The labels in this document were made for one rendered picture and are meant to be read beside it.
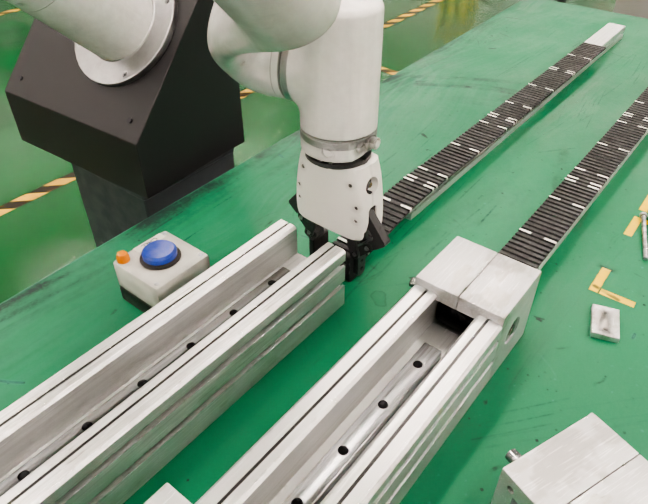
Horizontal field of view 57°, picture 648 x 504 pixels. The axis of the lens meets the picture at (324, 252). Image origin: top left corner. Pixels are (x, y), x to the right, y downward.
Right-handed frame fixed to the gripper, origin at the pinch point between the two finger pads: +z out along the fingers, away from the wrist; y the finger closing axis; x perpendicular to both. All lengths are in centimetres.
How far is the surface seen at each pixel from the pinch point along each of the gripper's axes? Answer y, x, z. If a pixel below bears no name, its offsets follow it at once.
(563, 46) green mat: 7, -97, 2
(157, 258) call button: 11.8, 18.1, -5.2
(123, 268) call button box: 15.0, 20.8, -3.8
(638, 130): -20, -57, -1
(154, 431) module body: -5.0, 32.5, -3.6
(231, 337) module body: -4.4, 22.2, -6.4
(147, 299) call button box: 11.2, 20.9, -1.2
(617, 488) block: -38.0, 15.9, -7.4
